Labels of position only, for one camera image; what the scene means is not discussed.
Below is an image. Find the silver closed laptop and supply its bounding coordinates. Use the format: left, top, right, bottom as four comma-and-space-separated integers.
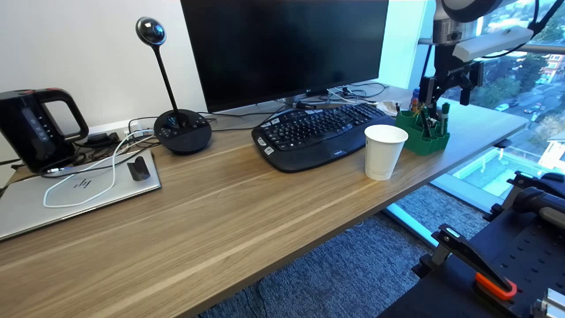
0, 151, 161, 241

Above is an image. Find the black orange clamp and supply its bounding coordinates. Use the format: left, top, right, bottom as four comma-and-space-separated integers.
433, 225, 518, 303

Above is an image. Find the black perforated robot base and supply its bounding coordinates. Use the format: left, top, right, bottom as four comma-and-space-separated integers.
378, 170, 565, 318

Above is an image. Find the white cable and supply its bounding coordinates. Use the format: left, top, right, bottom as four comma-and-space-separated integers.
41, 131, 140, 211

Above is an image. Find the green honeycomb pen holder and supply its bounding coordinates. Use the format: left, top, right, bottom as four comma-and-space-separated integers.
396, 112, 451, 156

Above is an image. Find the black computer monitor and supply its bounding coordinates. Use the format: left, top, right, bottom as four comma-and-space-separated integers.
181, 0, 389, 112

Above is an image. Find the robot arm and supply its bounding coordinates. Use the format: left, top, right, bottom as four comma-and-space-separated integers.
419, 0, 564, 117

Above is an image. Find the black computer keyboard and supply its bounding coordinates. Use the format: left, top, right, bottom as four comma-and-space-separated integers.
253, 103, 394, 174

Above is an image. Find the black electric kettle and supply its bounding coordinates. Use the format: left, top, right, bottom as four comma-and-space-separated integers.
0, 89, 89, 174

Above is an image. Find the white green marker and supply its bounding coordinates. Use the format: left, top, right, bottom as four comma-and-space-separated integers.
442, 103, 451, 136

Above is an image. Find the black conference webcam on stand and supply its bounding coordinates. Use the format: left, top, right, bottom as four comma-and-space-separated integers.
136, 18, 212, 154

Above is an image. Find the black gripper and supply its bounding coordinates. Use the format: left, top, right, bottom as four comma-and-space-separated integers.
419, 45, 484, 115

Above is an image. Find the small black adapter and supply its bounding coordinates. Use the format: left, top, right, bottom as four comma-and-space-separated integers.
128, 156, 151, 182

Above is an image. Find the white paper cup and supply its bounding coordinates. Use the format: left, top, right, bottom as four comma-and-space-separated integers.
364, 124, 408, 181

